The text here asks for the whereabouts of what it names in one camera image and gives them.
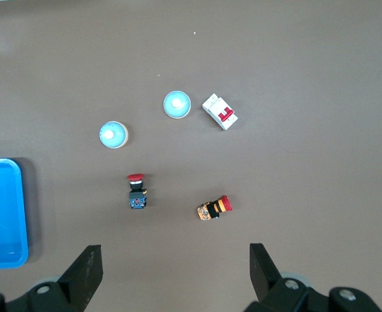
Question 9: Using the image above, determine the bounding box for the brown table cover mat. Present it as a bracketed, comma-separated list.
[0, 0, 382, 312]

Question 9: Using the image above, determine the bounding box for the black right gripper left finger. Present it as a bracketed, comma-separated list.
[0, 245, 103, 312]

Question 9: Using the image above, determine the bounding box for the white red circuit breaker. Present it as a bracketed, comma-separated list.
[202, 93, 239, 131]

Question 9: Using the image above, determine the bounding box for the orange emergency stop button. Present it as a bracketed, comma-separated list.
[196, 195, 233, 221]

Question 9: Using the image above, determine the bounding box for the red push button switch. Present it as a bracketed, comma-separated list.
[127, 174, 149, 210]

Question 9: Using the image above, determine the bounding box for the light blue call bell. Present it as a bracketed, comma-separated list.
[98, 120, 130, 150]
[163, 90, 192, 120]

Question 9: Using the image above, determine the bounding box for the blue plastic tray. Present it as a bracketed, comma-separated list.
[0, 158, 29, 270]

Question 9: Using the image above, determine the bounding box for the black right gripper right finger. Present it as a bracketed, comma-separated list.
[245, 242, 382, 312]

